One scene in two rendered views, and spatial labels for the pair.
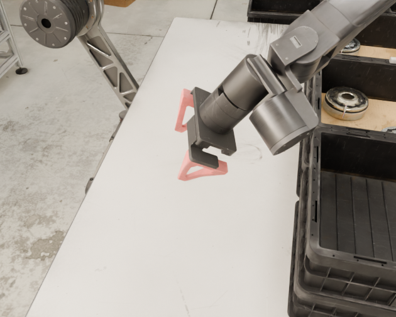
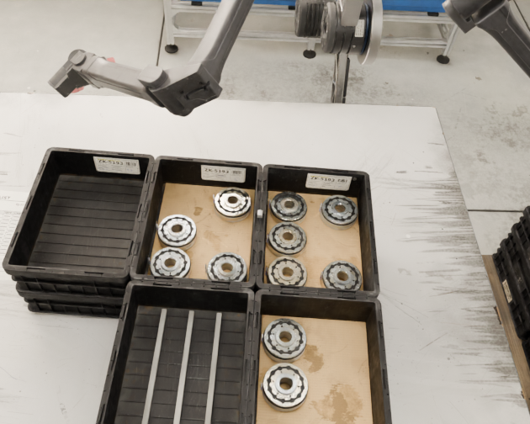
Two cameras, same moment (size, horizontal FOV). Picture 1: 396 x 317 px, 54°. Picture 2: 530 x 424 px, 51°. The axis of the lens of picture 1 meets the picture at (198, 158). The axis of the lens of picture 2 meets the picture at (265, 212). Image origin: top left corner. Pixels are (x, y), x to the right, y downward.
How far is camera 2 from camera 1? 1.61 m
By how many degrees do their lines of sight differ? 48
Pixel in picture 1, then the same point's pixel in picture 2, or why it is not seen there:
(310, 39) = (78, 60)
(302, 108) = (61, 81)
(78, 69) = (472, 101)
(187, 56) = (352, 126)
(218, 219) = not seen: hidden behind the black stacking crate
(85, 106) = not seen: hidden behind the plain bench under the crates
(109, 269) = (101, 119)
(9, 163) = (308, 97)
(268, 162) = not seen: hidden behind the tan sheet
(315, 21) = (89, 58)
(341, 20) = (87, 66)
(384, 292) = (45, 199)
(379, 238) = (91, 211)
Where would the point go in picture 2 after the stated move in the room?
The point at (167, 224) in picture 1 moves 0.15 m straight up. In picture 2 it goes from (135, 139) to (130, 105)
